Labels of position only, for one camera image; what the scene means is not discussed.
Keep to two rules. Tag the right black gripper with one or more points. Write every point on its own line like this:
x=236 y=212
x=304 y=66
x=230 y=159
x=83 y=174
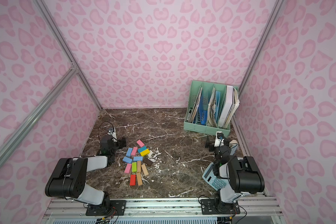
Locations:
x=213 y=144

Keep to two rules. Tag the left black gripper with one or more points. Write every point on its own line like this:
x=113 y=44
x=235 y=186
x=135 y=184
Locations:
x=120 y=142

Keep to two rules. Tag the blue block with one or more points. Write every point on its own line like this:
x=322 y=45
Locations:
x=129 y=152
x=138 y=158
x=127 y=160

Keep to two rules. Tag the pink block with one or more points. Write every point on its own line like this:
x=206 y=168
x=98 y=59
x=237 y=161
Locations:
x=128 y=168
x=140 y=143
x=134 y=151

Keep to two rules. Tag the pink block top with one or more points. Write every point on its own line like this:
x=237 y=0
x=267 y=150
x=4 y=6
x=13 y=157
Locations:
x=140 y=143

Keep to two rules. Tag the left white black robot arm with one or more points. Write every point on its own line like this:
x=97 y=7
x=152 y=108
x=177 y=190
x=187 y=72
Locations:
x=68 y=180

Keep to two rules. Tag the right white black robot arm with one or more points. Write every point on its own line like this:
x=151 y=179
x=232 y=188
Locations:
x=232 y=178

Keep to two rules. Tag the teal block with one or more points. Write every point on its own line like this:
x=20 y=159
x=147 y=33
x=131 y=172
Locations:
x=142 y=149

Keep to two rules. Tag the beige blue stapler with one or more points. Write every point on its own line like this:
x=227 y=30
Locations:
x=233 y=145

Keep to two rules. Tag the green block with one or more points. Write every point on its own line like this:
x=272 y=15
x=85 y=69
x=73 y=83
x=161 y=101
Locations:
x=134 y=167

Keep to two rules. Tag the yellow block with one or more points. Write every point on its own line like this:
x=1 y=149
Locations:
x=145 y=152

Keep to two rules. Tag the wooden block upright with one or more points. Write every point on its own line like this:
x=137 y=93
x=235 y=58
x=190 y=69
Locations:
x=138 y=166

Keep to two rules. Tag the dark brown block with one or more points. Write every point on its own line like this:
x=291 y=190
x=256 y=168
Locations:
x=147 y=161

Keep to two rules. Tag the blue mesh folder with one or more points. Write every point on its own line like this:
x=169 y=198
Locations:
x=202 y=110

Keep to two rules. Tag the wooden block tilted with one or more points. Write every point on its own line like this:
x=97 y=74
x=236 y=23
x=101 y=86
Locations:
x=144 y=170

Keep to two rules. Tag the light blue calculator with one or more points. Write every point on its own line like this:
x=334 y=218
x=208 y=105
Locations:
x=212 y=180

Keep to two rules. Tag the red block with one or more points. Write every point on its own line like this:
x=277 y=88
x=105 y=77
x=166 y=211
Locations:
x=132 y=180

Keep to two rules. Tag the green desktop file organizer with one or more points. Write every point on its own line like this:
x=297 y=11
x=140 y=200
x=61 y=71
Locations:
x=211 y=107

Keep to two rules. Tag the wooden block bottom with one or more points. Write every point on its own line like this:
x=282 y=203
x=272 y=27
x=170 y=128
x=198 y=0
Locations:
x=139 y=179

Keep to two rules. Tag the white binder folder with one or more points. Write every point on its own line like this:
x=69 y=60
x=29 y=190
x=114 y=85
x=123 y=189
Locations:
x=229 y=100

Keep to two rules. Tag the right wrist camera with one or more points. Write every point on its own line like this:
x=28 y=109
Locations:
x=219 y=140

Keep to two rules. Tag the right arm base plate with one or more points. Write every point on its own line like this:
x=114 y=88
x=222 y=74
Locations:
x=215 y=207

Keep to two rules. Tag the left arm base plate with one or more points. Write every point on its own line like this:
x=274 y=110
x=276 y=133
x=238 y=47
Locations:
x=116 y=207

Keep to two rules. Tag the aluminium mounting rail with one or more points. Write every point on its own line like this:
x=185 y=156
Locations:
x=165 y=207

